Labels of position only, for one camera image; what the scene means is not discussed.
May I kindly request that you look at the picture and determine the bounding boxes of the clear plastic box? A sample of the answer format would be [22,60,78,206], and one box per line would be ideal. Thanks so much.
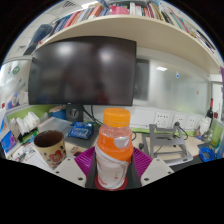
[37,116,73,135]

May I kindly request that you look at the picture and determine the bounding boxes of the grey metal laptop stand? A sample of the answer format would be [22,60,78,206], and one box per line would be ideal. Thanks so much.
[145,123,194,167]

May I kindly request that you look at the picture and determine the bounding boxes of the black monitor cable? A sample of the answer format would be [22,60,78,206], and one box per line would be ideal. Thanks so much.
[82,105,103,127]

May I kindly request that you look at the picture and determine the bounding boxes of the white wall socket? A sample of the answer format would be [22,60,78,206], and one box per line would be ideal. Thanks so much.
[153,111,172,129]
[172,114,188,130]

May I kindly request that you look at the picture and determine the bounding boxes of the wooden shelf with books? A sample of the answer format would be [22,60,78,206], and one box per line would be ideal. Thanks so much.
[23,0,222,75]

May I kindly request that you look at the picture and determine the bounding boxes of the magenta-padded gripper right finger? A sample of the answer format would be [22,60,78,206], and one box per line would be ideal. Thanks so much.
[126,146,175,190]

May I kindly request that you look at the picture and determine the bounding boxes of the beige floral cup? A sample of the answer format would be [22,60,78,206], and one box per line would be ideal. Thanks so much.
[33,129,67,170]

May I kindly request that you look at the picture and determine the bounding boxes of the blue plastic basket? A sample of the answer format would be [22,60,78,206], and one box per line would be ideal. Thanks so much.
[198,146,217,164]

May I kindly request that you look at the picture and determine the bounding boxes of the flat round red coaster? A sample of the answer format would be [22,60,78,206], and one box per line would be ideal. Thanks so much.
[94,174,129,192]

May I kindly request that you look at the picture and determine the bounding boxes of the blue round container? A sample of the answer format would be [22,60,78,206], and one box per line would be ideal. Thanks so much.
[48,105,68,121]

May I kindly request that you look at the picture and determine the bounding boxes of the orange-capped drink bottle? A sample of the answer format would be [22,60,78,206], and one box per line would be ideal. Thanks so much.
[94,107,135,191]

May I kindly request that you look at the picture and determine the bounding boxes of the dark glass bottle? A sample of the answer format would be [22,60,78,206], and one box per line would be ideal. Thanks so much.
[206,97,215,120]

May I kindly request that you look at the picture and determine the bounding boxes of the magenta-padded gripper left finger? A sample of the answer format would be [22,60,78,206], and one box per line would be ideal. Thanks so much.
[53,146,100,190]

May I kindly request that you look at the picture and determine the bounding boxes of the black computer monitor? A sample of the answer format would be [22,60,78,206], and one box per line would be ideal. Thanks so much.
[27,35,138,123]

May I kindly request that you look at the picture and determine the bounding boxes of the blue snack packet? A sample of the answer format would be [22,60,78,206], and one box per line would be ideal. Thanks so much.
[67,121,96,140]

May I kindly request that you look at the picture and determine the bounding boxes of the white tissue packs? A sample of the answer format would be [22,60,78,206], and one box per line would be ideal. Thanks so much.
[8,111,42,144]

